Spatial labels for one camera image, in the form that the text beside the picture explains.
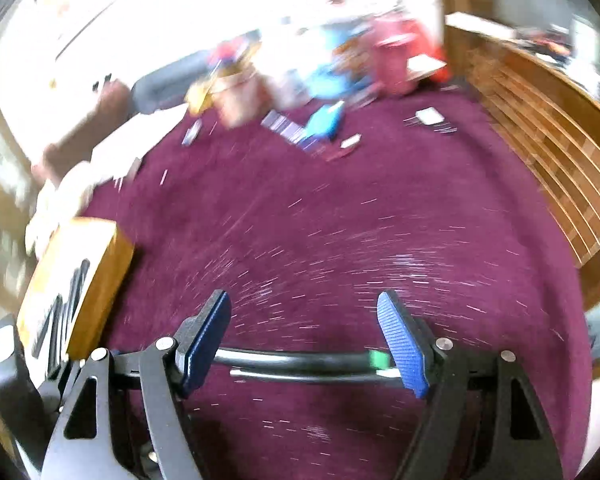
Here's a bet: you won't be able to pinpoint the blue battery pack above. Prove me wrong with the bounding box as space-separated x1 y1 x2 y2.
306 101 344 141

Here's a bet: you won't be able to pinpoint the wooden cabinet counter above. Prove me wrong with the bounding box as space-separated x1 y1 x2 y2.
444 12 600 308

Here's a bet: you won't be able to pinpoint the brown jar with tapes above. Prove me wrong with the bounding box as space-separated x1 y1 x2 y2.
210 44 273 129

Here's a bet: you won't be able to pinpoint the white paper sheets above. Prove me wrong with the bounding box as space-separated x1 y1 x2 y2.
24 104 187 259

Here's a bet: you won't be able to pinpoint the yellow taped white tray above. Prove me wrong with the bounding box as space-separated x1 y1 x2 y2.
17 218 134 384

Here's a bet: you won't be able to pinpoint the pink plastic jar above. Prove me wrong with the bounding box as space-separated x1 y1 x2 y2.
367 11 450 98

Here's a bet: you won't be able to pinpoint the green capped black marker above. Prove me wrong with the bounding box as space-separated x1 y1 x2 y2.
214 348 394 375

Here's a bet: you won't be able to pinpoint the blue labelled plastic jar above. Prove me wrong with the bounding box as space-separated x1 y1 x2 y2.
298 22 356 101

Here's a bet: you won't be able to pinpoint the maroon table cloth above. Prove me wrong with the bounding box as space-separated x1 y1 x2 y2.
87 90 592 478

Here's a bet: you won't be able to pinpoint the black leather sofa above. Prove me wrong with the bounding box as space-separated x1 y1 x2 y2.
130 51 211 115

